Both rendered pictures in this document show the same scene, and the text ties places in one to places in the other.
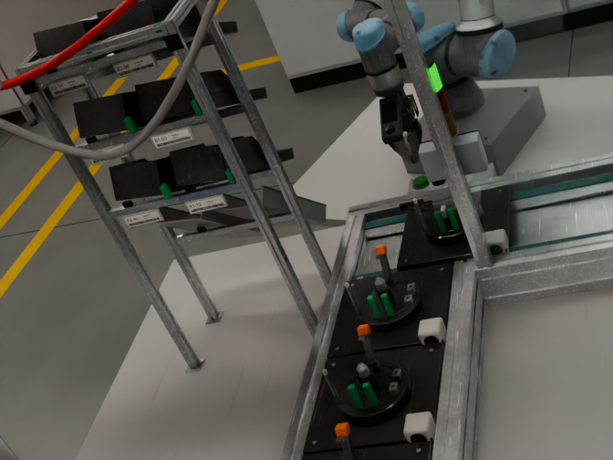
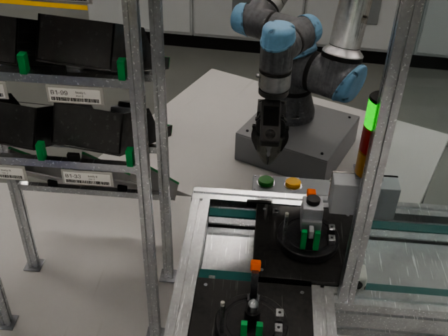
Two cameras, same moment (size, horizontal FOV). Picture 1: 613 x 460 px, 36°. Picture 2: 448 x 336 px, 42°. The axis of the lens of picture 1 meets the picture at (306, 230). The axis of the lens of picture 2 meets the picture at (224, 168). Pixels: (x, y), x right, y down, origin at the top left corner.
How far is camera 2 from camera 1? 0.99 m
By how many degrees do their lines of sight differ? 19
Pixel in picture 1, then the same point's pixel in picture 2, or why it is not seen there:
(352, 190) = (182, 160)
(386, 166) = (213, 145)
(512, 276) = (367, 315)
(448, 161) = (367, 203)
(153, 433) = not seen: outside the picture
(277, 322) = (105, 291)
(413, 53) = (397, 87)
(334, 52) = not seen: hidden behind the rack
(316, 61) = (115, 20)
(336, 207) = not seen: hidden behind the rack
